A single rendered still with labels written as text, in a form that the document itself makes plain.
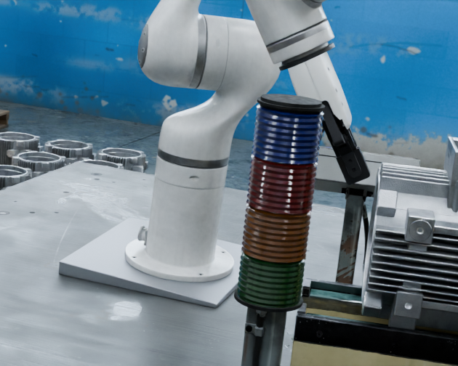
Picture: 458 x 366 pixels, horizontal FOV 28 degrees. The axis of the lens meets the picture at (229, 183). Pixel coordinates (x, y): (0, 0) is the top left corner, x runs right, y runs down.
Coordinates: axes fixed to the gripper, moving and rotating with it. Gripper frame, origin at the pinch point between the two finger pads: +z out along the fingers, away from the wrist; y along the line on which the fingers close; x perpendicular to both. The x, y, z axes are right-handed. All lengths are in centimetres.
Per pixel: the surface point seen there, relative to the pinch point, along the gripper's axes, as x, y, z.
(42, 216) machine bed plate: -66, -52, -4
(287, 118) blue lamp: 0.2, 38.8, -13.1
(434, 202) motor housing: 7.9, 10.4, 5.7
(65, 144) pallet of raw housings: -127, -236, -10
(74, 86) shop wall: -239, -594, -37
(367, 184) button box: -0.5, -13.5, 5.7
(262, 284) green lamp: -7.8, 38.8, -0.3
